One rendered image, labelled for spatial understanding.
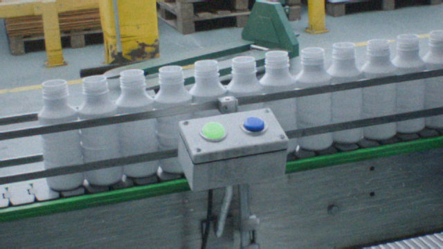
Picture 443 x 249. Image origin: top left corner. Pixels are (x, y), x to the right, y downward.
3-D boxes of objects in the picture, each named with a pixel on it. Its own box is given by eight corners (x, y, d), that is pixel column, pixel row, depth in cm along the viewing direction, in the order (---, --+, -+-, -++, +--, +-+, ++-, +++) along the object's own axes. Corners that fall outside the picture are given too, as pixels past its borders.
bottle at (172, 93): (160, 162, 144) (152, 64, 139) (197, 160, 144) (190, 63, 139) (158, 176, 139) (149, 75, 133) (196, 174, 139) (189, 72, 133)
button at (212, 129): (219, 127, 125) (220, 119, 124) (226, 140, 123) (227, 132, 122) (199, 130, 124) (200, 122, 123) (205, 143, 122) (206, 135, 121)
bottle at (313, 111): (290, 149, 147) (286, 52, 142) (308, 137, 152) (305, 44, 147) (322, 154, 144) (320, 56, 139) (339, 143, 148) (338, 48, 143)
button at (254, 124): (259, 121, 127) (260, 113, 126) (266, 133, 124) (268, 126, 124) (239, 124, 126) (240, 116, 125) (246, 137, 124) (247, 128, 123)
